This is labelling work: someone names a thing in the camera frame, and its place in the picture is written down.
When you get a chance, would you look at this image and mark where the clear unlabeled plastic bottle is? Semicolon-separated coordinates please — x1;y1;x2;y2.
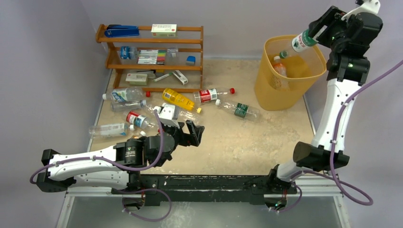
162;103;200;124

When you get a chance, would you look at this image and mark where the clear bottle red white label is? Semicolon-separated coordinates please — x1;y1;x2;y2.
193;88;236;104

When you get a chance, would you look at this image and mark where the yellow plastic bottle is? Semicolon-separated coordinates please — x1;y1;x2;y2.
162;88;202;114

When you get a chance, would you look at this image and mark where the clear bottle green Cestbon label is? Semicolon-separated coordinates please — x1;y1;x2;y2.
215;99;261;122

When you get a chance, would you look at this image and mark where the clear bottle red label red cap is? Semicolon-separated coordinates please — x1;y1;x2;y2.
125;111;157;130

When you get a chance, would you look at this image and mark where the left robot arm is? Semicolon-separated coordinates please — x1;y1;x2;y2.
29;120;205;194

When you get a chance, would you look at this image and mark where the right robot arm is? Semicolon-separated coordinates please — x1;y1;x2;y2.
267;0;383;193

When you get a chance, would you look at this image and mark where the green cap bottle in bin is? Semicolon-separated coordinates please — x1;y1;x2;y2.
278;29;317;59

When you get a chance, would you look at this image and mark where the orange tea bottle in bin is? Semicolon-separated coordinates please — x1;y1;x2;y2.
273;56;287;77

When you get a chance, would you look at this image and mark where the yellow mesh waste bin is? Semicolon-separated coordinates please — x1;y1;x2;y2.
254;35;326;111

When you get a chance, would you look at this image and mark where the white stapler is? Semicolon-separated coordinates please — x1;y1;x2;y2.
173;70;188;85

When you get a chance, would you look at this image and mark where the white marker pen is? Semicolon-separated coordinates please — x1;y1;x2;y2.
154;72;173;82

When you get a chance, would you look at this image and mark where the blue white eraser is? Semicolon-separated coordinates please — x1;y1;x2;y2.
185;56;196;66

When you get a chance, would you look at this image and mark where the clear bottle blue white label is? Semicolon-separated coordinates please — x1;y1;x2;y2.
102;86;151;103

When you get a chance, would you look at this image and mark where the wooden shelf rack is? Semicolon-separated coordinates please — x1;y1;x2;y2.
96;24;204;93

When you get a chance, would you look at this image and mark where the small clear container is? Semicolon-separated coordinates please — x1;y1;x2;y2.
166;48;179;58

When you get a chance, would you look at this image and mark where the clear crumpled bottle white cap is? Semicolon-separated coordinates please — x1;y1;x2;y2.
110;99;147;112

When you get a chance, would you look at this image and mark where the set of colored markers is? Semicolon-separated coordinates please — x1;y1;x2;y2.
137;49;166;65

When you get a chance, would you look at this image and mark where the blue stapler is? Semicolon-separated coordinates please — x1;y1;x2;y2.
104;24;140;38

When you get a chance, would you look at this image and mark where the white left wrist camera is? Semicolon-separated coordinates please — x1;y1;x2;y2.
153;104;180;128

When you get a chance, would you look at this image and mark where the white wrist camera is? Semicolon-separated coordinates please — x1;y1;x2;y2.
341;0;381;21
153;104;180;128

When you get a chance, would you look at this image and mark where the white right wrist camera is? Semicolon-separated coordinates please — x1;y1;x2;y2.
341;0;381;21

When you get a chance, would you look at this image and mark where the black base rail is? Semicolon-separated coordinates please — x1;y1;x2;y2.
111;172;297;207

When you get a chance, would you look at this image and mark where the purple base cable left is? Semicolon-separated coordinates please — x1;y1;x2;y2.
121;188;173;223

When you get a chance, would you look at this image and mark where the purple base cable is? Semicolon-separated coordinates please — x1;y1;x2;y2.
268;184;303;215
121;188;173;223

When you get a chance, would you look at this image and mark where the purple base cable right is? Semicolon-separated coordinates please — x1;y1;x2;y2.
268;184;303;215

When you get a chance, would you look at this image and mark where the aluminium table frame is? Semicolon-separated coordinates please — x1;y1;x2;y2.
56;176;352;228

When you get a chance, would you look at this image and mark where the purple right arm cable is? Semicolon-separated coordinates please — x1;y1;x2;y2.
293;59;403;207

